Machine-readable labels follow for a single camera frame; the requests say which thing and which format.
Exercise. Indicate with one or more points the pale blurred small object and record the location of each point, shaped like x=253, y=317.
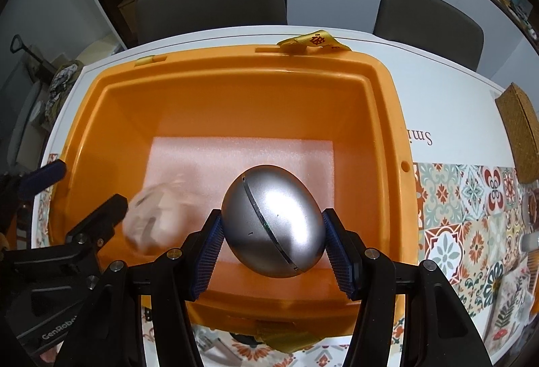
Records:
x=156, y=215

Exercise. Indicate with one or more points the pile of patterned clothes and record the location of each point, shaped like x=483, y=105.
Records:
x=63, y=76

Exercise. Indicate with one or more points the orange plastic bin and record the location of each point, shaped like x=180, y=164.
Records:
x=236, y=97

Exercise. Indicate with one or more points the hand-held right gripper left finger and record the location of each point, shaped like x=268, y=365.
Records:
x=206, y=257

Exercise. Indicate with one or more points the black shovel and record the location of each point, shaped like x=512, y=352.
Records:
x=29, y=58

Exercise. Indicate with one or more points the patterned tile table mat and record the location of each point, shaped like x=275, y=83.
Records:
x=476, y=207

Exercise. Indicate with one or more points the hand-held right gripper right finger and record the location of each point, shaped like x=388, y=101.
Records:
x=339, y=257

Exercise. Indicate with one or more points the silver egg-shaped object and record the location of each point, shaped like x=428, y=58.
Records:
x=273, y=219

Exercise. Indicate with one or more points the brown woven cork mat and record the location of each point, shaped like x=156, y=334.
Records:
x=520, y=131

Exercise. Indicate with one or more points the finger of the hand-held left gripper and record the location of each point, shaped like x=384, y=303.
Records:
x=42, y=178
x=101, y=219

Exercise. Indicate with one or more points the grey upholstered chair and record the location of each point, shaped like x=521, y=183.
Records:
x=210, y=0
x=425, y=21

